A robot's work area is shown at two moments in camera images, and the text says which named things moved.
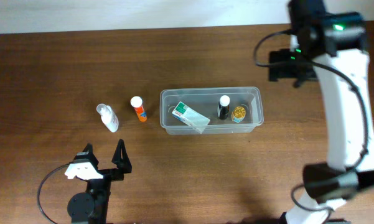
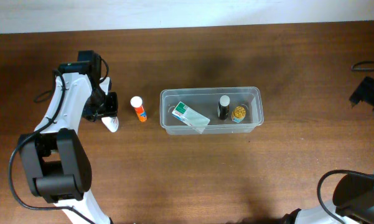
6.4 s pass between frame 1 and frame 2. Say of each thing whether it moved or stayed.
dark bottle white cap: stayed
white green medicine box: stayed
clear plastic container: stayed
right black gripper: moved
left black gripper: moved
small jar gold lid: stayed
